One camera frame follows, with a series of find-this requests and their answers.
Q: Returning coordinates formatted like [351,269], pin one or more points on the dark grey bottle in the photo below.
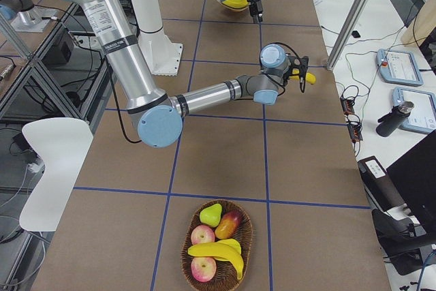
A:
[393,120]

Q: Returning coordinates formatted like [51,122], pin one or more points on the woven brown fruit basket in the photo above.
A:
[241,241]

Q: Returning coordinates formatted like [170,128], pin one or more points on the orange circuit board rear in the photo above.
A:
[347,106]

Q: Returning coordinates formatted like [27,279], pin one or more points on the teach pendant rear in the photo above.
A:
[398,67]

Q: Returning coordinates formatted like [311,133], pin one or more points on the teach pendant front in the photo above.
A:
[422,117]

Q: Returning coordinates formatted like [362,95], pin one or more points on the black box white label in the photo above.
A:
[379,184]

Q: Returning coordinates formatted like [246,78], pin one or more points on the black monitor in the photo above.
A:
[413,175]

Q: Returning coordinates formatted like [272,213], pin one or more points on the teach pendant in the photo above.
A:
[422,117]
[398,67]

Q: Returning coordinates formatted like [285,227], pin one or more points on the red yellow mango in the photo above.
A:
[228,224]

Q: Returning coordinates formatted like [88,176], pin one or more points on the orange circuit board front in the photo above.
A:
[355,131]

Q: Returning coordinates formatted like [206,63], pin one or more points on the pink apple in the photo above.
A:
[202,234]
[203,269]

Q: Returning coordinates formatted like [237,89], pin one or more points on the pink apple rear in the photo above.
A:
[202,234]

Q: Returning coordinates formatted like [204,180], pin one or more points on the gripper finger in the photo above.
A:
[256,11]

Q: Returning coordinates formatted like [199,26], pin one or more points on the yellow banana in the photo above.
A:
[309,78]
[219,250]
[236,4]

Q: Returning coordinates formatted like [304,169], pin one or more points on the orange circuit board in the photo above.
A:
[347,106]
[355,131]

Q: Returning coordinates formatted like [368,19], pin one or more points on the green pear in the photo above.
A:
[211,215]

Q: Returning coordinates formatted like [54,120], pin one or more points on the white camera stand column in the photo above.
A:
[162,55]

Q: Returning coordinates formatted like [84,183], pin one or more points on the pink apple front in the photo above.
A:
[203,269]

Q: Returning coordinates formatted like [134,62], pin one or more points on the aluminium frame post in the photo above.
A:
[343,36]

